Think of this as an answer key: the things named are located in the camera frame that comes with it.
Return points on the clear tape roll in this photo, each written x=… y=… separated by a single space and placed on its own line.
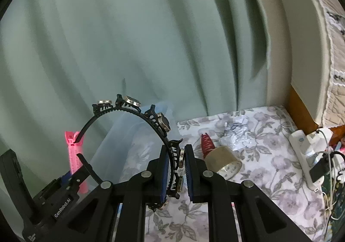
x=223 y=161

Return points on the red hair claw clip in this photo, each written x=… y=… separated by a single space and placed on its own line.
x=207 y=143

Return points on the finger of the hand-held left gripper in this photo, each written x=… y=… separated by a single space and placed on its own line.
x=64 y=180
x=86 y=167

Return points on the pink hair roller clip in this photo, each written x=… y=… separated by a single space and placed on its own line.
x=72 y=158

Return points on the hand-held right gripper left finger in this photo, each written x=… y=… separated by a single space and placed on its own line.
x=164 y=177

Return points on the white padded headboard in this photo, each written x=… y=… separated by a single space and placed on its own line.
x=291 y=42

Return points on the green curtain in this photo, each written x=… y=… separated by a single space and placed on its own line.
x=107 y=29

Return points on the wooden bed frame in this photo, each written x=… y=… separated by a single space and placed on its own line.
x=299 y=112

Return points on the white power strip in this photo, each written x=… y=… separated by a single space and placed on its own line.
x=304 y=155

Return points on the floral bedsheet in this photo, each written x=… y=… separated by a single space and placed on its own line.
x=269 y=177

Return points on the black charger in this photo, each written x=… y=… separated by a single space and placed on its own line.
x=319 y=169

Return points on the quilted beige cover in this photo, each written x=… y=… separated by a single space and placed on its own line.
x=334 y=15

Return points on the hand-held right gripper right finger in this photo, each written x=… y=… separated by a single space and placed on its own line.
x=190 y=177

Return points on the black jewelled headband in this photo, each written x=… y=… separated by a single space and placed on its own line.
x=163 y=122

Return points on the white plug adapter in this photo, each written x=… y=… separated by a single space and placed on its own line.
x=315 y=138

